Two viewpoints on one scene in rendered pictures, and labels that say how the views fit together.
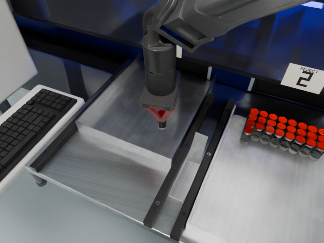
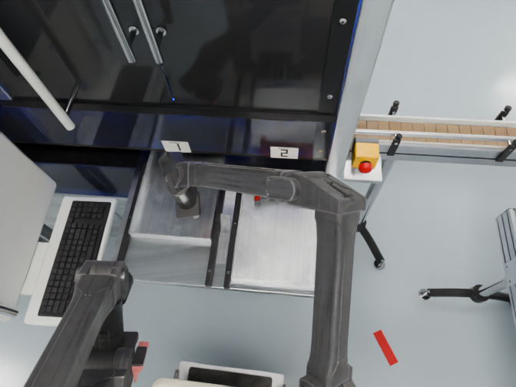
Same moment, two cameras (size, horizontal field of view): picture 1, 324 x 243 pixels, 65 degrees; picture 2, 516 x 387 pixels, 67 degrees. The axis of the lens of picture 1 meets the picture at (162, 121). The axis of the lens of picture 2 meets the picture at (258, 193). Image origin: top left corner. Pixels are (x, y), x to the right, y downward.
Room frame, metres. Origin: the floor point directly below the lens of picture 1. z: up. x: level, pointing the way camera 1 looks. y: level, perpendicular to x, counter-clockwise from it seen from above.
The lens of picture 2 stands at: (-0.15, -0.07, 2.03)
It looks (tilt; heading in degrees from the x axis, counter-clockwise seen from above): 63 degrees down; 346
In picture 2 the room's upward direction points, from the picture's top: 6 degrees counter-clockwise
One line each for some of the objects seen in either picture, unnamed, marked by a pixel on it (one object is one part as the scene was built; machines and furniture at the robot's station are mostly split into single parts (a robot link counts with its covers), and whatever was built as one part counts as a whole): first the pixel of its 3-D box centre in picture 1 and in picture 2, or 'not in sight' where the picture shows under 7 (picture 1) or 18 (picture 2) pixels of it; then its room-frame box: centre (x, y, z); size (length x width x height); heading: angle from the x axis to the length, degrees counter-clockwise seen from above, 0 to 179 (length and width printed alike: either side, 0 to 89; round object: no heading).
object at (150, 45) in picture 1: (159, 49); (179, 186); (0.38, 0.00, 1.14); 0.07 x 0.06 x 0.07; 4
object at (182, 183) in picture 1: (189, 165); (223, 238); (0.30, -0.06, 0.91); 0.14 x 0.03 x 0.06; 154
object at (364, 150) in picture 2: not in sight; (365, 153); (0.37, -0.56, 1.00); 0.08 x 0.07 x 0.07; 155
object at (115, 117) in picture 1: (153, 99); (180, 190); (0.52, 0.02, 0.90); 0.34 x 0.26 x 0.04; 155
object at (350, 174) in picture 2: not in sight; (362, 163); (0.40, -0.59, 0.87); 0.14 x 0.13 x 0.02; 155
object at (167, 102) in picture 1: (160, 78); (185, 197); (0.38, 0.00, 1.07); 0.10 x 0.07 x 0.07; 169
